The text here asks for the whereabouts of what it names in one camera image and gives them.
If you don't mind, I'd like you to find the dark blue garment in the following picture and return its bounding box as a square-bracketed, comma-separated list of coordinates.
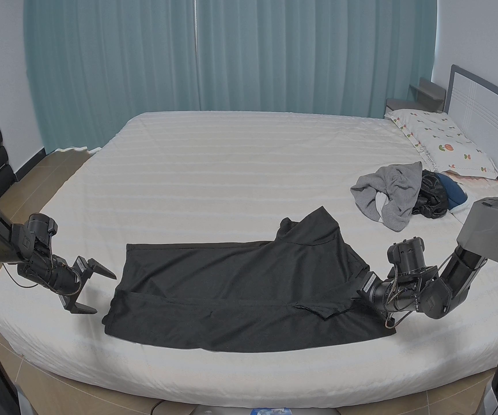
[437, 173, 469, 211]

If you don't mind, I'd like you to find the black shiny garment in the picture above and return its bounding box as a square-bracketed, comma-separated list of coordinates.
[412, 170, 450, 220]

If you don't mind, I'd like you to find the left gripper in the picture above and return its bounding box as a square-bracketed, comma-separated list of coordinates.
[47, 255, 118, 316]

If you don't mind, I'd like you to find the blue-green curtain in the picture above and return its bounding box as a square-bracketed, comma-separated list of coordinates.
[24, 0, 198, 154]
[195, 0, 437, 118]

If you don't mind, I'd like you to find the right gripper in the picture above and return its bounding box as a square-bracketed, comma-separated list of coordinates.
[356, 272, 401, 316]

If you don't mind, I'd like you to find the grey garment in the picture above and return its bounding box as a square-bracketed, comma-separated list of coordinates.
[350, 161, 424, 232]

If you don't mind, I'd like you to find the grey bedside table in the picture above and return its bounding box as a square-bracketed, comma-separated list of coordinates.
[386, 77, 447, 113]

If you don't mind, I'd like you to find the bed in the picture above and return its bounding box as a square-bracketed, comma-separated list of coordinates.
[0, 64, 498, 410]

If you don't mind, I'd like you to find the white printed pillow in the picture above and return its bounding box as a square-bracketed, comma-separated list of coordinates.
[384, 108, 498, 180]

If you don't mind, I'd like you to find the black T-shirt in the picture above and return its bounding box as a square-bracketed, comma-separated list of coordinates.
[102, 206, 396, 353]

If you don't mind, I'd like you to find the small white garment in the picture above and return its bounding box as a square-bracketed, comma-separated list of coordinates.
[374, 190, 391, 223]

